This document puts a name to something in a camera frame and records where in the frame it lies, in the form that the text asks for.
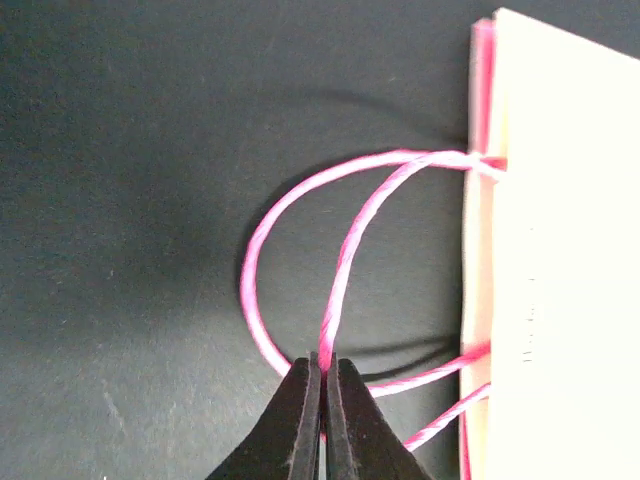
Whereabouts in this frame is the cream cakes paper bag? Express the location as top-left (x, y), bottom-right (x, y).
top-left (239, 8), bottom-right (639, 479)

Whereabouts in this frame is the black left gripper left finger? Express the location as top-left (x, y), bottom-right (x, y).
top-left (208, 353), bottom-right (321, 480)

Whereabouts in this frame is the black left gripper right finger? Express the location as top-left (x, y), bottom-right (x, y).
top-left (324, 358), bottom-right (430, 480)

